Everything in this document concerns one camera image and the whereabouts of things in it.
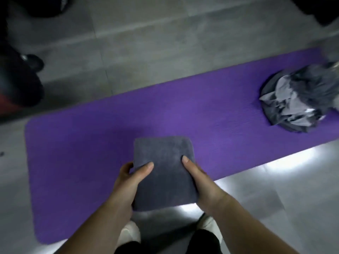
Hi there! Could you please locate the person's right hand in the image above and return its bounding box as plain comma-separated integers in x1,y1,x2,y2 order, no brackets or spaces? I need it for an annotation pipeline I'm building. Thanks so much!
181,155,228,213

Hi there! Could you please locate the person's left hand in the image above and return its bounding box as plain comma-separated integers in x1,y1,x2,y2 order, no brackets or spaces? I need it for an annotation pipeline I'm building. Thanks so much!
111,162,155,217

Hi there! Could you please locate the person's right forearm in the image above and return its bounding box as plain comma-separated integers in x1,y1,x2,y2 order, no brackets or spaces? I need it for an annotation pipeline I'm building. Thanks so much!
209,194,300,254

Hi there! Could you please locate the person's left forearm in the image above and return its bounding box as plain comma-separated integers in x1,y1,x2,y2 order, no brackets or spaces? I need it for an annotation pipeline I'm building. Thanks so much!
54,201,133,254

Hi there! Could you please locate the person's dark trouser leg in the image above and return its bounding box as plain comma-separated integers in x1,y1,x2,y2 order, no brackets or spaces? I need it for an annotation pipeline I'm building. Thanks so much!
114,229,223,254

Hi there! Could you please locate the purple yoga mat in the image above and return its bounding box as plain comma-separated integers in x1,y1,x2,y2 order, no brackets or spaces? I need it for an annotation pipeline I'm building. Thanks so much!
24,47,339,245

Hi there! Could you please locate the red padded gym roller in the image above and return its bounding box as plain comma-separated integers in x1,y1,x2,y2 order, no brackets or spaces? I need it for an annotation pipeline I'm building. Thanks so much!
0,47,45,117

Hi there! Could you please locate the black equipment foot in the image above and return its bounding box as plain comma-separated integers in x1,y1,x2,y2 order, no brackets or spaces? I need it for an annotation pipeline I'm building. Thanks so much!
20,54,45,72

